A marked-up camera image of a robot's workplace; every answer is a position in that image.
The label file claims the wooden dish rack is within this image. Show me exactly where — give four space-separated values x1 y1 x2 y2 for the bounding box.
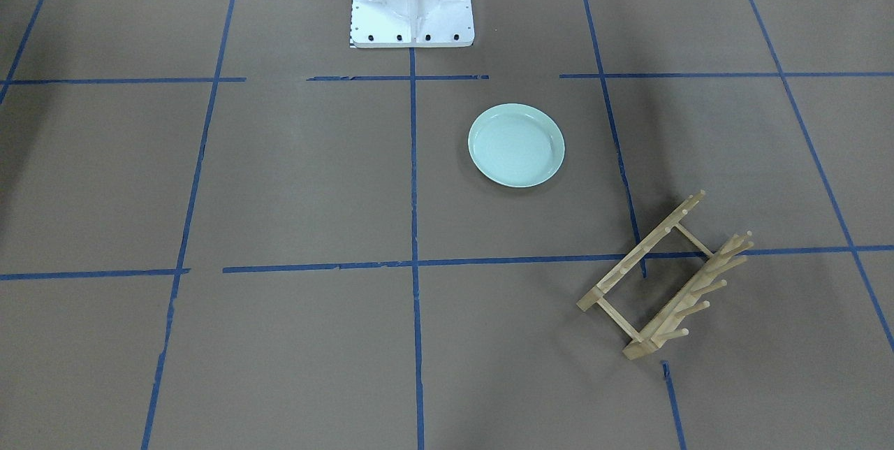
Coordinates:
576 190 754 361

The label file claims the pale green plate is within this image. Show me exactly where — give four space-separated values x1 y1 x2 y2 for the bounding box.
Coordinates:
467 103 566 189

